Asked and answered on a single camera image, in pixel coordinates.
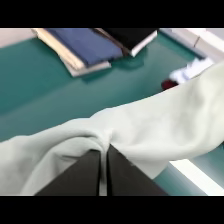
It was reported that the cream garment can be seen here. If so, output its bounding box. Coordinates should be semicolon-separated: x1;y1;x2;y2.
32;28;88;72

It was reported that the black garment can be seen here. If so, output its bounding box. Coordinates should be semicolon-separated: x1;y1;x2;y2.
99;28;158;52

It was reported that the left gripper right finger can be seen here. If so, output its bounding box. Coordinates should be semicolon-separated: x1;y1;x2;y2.
107;144;168;197

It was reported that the silver frame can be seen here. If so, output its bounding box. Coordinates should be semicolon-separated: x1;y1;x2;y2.
159;28;224;62

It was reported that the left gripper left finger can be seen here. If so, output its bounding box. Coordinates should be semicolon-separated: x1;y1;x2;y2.
35;149;102;197

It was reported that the dark red garment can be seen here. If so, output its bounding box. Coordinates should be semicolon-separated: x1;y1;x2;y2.
161;79;180;92

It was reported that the grey garment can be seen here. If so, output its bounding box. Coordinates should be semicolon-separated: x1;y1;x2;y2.
59;53;113;78

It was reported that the white folded garment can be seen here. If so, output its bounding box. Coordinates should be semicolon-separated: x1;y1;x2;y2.
129;29;160;58

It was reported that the blue garment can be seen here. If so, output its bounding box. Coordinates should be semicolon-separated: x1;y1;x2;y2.
46;28;125;68

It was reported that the white shirt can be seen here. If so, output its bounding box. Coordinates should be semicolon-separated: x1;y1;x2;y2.
0;61;224;197

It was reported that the white striped garment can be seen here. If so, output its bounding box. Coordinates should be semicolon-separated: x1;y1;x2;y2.
168;57;215;85

